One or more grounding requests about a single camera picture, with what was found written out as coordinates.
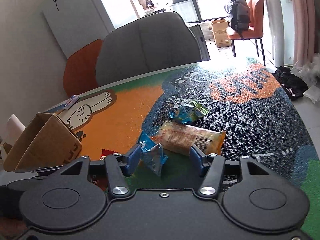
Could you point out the grey black backpack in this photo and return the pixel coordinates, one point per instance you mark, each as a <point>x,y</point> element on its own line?
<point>238,15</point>

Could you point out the white plastic bag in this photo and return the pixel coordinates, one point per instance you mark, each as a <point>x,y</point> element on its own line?
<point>309,73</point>

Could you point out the red snack packet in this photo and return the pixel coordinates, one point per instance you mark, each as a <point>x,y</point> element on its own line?
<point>105,153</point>

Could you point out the black bag on floor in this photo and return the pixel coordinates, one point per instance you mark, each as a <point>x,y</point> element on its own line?
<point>294,86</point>

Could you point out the orange chair by window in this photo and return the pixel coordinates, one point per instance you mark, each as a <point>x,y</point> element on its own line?
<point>255,30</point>

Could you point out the small tissue pack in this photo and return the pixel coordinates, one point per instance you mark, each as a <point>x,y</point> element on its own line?
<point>70,102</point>

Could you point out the colourful cat table mat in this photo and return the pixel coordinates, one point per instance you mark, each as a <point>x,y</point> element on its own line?
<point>243,99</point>

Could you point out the blue green plum snack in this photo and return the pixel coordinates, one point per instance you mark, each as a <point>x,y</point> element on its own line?
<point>188,113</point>

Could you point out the orange chair near wall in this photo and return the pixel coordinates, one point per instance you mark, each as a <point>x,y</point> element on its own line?
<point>79,74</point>

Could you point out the brown cardboard box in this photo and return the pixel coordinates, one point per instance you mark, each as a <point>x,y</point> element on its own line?
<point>46,142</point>

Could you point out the white cabinet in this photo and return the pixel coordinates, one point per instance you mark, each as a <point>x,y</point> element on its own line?
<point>76,23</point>

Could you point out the white paper roll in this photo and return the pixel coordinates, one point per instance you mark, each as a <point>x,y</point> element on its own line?
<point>10,132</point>

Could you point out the cardboard box on floor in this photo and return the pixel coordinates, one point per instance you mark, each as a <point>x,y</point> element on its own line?
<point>218,28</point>

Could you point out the pink curtain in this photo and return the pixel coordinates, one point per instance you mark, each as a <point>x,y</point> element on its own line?
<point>305,23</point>

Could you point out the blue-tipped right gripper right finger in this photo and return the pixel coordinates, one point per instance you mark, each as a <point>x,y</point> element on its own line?
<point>199,160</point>

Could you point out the blue small snack packet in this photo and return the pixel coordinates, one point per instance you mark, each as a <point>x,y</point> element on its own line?
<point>152,154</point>

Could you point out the long biscuit pack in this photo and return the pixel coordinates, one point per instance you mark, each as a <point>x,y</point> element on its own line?
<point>179,138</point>

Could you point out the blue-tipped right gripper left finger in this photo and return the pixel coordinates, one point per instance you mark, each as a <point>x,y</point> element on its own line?
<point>130,160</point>

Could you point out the grey upholstered chair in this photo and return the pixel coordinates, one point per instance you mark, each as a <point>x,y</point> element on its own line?
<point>155,42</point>

